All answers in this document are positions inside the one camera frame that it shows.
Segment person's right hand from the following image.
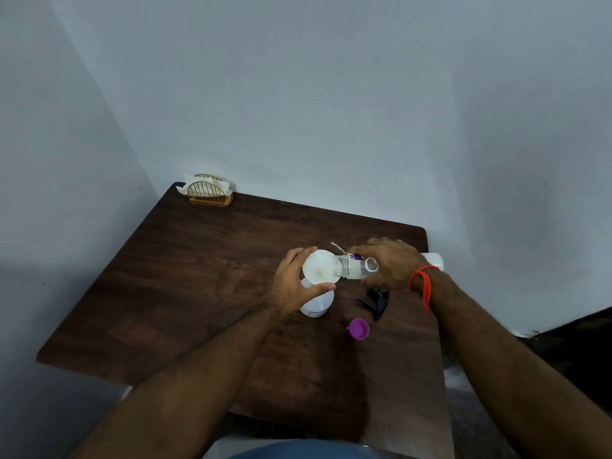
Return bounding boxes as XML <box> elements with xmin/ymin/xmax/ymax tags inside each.
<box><xmin>346</xmin><ymin>238</ymin><xmax>432</xmax><ymax>291</ymax></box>

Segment person's left hand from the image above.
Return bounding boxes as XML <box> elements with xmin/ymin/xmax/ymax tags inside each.
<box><xmin>265</xmin><ymin>247</ymin><xmax>337</xmax><ymax>317</ymax></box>

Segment white plastic funnel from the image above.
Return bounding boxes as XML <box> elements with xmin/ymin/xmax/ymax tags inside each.
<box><xmin>302</xmin><ymin>250</ymin><xmax>341</xmax><ymax>286</ymax></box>

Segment clear bottle with purple label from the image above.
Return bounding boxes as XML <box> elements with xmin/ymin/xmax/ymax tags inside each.
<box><xmin>333</xmin><ymin>252</ymin><xmax>445</xmax><ymax>281</ymax></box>

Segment person's left forearm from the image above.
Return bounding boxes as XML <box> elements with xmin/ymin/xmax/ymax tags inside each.
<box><xmin>69</xmin><ymin>306</ymin><xmax>284</xmax><ymax>459</ymax></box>

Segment person's right forearm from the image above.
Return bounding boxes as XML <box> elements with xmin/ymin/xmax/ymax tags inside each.
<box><xmin>424</xmin><ymin>270</ymin><xmax>612</xmax><ymax>459</ymax></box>

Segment white spray bottle body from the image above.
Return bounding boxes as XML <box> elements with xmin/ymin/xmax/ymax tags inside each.
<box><xmin>299</xmin><ymin>277</ymin><xmax>335</xmax><ymax>318</ymax></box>

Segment black spray trigger head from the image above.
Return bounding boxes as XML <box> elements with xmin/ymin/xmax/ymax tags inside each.
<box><xmin>356</xmin><ymin>288</ymin><xmax>390</xmax><ymax>322</ymax></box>

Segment orange wrist thread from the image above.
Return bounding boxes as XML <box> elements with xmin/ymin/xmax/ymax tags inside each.
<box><xmin>408</xmin><ymin>265</ymin><xmax>440</xmax><ymax>315</ymax></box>

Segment person's blue clothing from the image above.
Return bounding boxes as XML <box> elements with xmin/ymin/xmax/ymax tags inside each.
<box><xmin>229</xmin><ymin>439</ymin><xmax>413</xmax><ymax>459</ymax></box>

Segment white paper napkins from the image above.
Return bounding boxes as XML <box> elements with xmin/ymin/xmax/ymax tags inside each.
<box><xmin>176</xmin><ymin>174</ymin><xmax>233</xmax><ymax>197</ymax></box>

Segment dark furniture piece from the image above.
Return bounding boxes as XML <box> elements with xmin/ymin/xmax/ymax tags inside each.
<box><xmin>519</xmin><ymin>306</ymin><xmax>612</xmax><ymax>419</ymax></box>

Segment gold wire napkin holder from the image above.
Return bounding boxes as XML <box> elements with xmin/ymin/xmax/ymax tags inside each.
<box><xmin>186</xmin><ymin>174</ymin><xmax>235</xmax><ymax>208</ymax></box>

